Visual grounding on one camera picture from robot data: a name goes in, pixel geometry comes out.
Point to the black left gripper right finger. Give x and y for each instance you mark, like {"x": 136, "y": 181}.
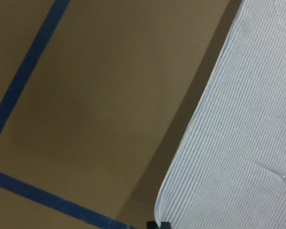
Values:
{"x": 165, "y": 225}

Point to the blue striped button shirt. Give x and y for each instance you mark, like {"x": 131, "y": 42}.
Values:
{"x": 229, "y": 171}

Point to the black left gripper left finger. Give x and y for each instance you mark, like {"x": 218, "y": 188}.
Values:
{"x": 151, "y": 225}

